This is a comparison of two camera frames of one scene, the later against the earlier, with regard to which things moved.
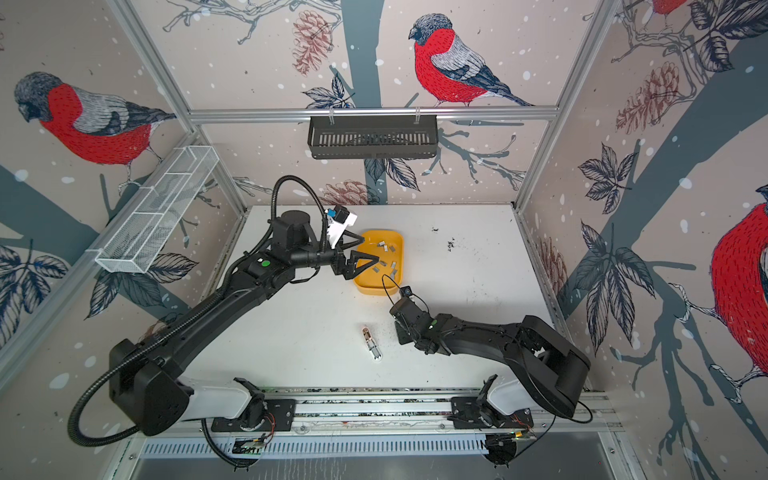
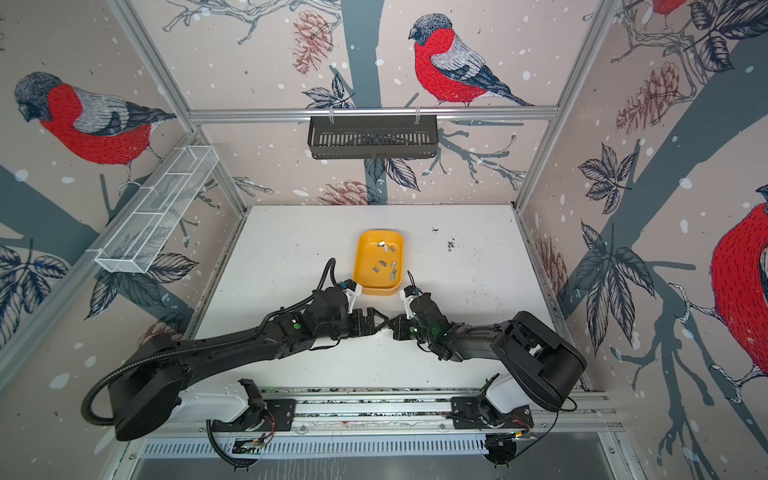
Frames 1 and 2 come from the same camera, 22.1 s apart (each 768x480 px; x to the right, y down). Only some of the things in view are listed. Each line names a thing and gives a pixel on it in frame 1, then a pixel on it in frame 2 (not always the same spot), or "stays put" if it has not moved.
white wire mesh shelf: (155, 211) stays put
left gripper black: (341, 268) → (363, 329)
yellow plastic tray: (386, 276) stays put
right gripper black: (401, 332) stays put
